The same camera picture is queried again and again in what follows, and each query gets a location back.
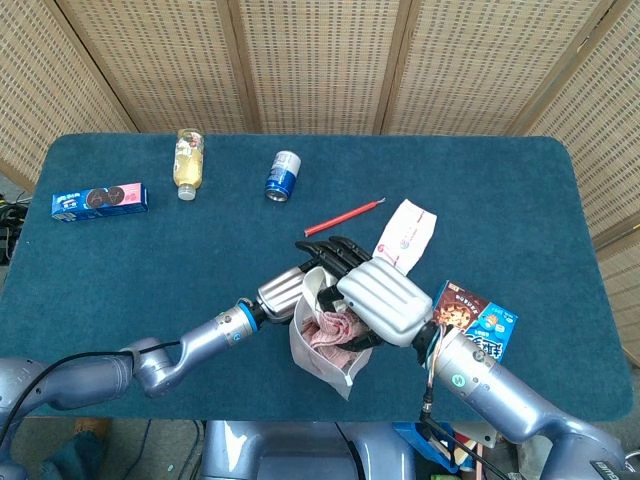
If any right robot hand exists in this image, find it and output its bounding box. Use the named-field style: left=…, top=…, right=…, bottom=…
left=294, top=235, right=434, bottom=355

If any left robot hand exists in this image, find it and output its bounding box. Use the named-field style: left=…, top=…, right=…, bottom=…
left=254, top=264, right=317, bottom=324

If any translucent plastic zip bag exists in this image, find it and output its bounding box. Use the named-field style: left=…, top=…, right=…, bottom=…
left=288, top=266, right=374, bottom=401

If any pink item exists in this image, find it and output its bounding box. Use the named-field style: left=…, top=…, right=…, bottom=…
left=305, top=310, right=371, bottom=369

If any white tissue pack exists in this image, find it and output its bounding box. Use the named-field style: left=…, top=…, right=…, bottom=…
left=374, top=198, right=439, bottom=276

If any red pen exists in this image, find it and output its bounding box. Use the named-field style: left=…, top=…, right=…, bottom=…
left=303, top=198, right=387, bottom=237

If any blue chocolate cookie box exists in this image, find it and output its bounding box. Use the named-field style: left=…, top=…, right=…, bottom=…
left=432, top=279, right=519, bottom=362

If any blue soda can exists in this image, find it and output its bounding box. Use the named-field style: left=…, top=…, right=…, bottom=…
left=264, top=150, right=302, bottom=204

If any blue velvet table cover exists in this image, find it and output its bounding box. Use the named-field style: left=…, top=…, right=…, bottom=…
left=0, top=133, right=634, bottom=424

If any grey robot torso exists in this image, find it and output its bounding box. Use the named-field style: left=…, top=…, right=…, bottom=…
left=199, top=419, right=416, bottom=480

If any blue plastic bin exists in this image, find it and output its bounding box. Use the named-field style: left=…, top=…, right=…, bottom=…
left=392, top=422, right=501, bottom=474

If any yellow drink plastic bottle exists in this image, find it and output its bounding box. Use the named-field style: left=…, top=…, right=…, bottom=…
left=172, top=128, right=206, bottom=202

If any blue sandwich cookie box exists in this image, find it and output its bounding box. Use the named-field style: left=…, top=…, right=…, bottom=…
left=51, top=182, right=150, bottom=222

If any brown shoe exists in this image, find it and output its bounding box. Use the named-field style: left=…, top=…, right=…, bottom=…
left=73, top=418, right=110, bottom=439

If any woven folding screen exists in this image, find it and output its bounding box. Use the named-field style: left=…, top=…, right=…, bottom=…
left=0, top=0, right=640, bottom=369

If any teal trouser leg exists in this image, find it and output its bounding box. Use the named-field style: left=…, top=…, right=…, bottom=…
left=42, top=432, right=107, bottom=480

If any coloured wrist wire bundle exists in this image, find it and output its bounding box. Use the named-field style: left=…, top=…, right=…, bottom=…
left=422, top=324, right=454, bottom=399

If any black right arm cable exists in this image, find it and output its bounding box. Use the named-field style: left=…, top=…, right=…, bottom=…
left=419, top=387, right=514, bottom=480

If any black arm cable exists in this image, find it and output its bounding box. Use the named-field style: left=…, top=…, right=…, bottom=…
left=419, top=387, right=514, bottom=480
left=0, top=339, right=181, bottom=444

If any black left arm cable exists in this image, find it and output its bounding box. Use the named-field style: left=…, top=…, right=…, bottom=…
left=0, top=339, right=181, bottom=444

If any black floor cable bundle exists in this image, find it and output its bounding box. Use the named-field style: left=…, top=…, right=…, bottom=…
left=0, top=189, right=32, bottom=266

